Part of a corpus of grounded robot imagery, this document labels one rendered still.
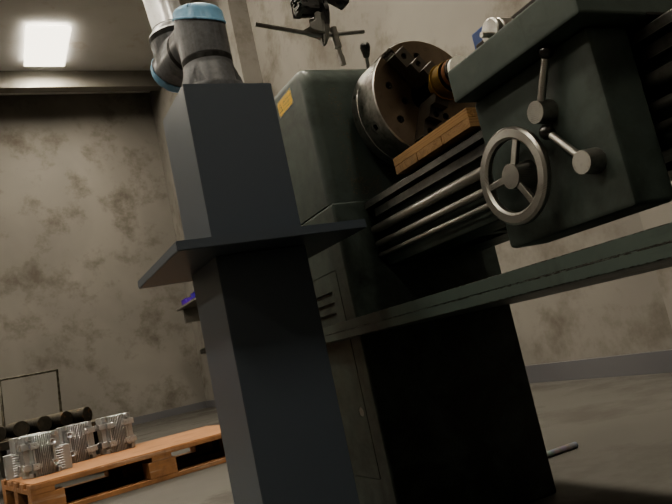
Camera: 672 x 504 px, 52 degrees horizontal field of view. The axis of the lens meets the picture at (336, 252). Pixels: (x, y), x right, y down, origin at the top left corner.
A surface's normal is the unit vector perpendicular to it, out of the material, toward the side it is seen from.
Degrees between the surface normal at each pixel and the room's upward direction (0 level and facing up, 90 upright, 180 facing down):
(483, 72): 90
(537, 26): 90
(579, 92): 90
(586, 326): 90
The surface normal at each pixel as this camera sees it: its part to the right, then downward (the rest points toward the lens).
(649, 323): -0.88, 0.12
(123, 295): 0.43, -0.22
